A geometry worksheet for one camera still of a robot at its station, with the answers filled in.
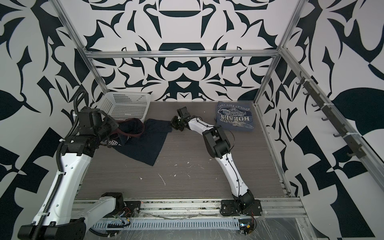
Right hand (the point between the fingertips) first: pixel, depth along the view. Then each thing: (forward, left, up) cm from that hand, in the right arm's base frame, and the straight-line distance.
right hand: (168, 123), depth 104 cm
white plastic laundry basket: (+13, +31, +5) cm, 34 cm away
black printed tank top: (-13, +16, -3) cm, 20 cm away
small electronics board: (-57, -41, -5) cm, 71 cm away
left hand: (-18, +20, +29) cm, 40 cm away
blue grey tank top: (+7, -47, -2) cm, 47 cm away
